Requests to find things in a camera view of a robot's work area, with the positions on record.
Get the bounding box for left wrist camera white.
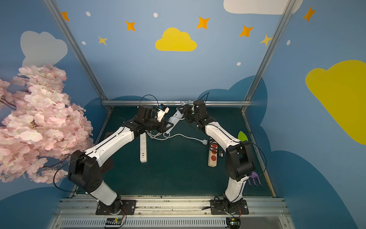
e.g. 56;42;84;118
157;104;169;122

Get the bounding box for white power strip with cord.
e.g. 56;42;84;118
147;100;208;146

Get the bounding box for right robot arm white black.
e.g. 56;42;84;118
178;100;255;211

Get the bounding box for purple pink garden fork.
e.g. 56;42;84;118
247;171;263;186

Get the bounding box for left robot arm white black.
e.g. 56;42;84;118
67;104;170;215

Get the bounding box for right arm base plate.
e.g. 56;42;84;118
210;199;249;215

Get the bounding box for green yellow garden trowel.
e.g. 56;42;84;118
237;131;248;142

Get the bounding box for pink cherry blossom tree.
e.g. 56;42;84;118
1;65;93;184

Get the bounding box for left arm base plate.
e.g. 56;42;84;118
95;198;137;216

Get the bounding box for white power strip usb ports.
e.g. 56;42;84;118
140;133;147;163

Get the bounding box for cream red power strip black cord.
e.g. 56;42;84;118
208;137;224;168

